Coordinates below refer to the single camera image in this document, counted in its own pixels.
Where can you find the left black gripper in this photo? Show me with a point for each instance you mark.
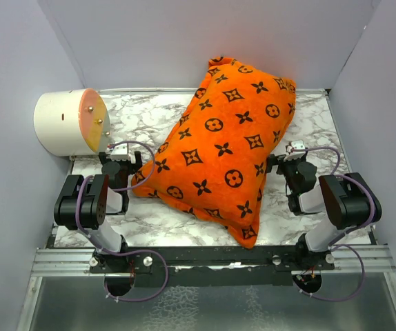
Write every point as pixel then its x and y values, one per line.
pixel 134 167

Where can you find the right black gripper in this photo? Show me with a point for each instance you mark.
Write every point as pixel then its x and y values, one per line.
pixel 272 160

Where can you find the orange patterned pillowcase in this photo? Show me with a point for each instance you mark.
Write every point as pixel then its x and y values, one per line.
pixel 213 163

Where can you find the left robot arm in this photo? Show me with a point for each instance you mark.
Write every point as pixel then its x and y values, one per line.
pixel 85 202

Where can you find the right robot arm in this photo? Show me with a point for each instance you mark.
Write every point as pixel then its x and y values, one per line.
pixel 347 200

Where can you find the white cylinder with pegs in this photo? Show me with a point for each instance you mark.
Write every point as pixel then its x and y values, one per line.
pixel 72 123

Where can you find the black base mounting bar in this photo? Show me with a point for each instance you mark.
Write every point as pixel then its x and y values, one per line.
pixel 210 265

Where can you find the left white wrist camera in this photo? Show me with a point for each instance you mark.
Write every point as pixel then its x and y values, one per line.
pixel 119 153

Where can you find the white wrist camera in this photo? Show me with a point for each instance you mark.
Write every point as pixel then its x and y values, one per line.
pixel 119 153
pixel 295 150

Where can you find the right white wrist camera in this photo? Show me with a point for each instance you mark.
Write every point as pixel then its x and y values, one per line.
pixel 295 150

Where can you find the aluminium rail frame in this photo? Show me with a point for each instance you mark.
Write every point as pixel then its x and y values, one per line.
pixel 75 262

